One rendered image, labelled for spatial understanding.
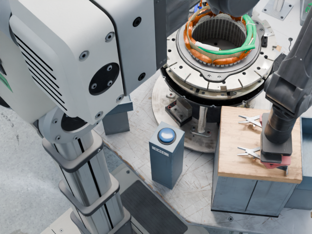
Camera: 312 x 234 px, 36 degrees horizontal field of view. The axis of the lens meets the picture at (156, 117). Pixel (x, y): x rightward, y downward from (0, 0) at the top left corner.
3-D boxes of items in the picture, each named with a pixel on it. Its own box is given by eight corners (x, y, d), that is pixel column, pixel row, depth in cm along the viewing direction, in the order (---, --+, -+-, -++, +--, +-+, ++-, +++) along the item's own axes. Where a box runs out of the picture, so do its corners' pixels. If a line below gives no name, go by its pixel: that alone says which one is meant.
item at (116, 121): (94, 92, 161) (80, 37, 137) (125, 86, 162) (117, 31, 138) (104, 156, 149) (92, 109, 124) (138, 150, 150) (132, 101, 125)
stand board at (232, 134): (297, 116, 125) (299, 112, 122) (300, 184, 115) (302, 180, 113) (220, 110, 126) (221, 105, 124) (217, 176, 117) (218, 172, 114)
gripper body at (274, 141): (289, 118, 111) (295, 101, 104) (290, 157, 106) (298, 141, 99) (261, 116, 111) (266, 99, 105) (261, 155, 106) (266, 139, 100)
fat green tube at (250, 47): (255, 48, 124) (256, 43, 122) (254, 60, 122) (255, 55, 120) (198, 42, 125) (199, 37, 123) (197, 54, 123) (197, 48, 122)
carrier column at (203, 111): (205, 128, 151) (210, 92, 133) (204, 135, 149) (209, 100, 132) (197, 127, 151) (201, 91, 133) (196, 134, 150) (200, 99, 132)
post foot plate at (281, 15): (282, 21, 175) (283, 20, 175) (261, 11, 178) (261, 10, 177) (293, 6, 179) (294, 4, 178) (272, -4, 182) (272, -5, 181)
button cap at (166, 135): (163, 126, 125) (163, 125, 124) (177, 133, 124) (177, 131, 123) (156, 139, 123) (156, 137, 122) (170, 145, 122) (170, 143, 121)
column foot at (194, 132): (191, 125, 152) (192, 123, 151) (212, 130, 150) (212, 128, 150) (189, 133, 150) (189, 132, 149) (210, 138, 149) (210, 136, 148)
